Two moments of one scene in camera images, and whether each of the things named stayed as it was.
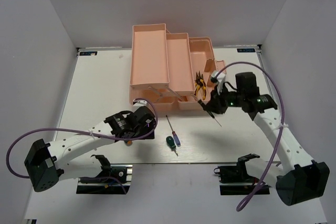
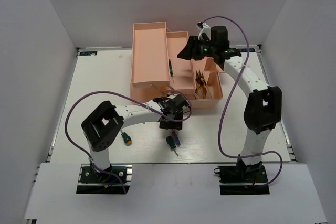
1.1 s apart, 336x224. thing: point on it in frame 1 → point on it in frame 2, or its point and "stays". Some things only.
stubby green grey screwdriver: [170, 143] stays
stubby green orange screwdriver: [128, 142] stays
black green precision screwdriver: [203, 105] → [171, 71]
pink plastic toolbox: [172, 70] stays
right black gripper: [216, 96] → [191, 50]
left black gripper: [148, 129] → [164, 124]
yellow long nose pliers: [199, 82] stays
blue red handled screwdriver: [174, 135] stays
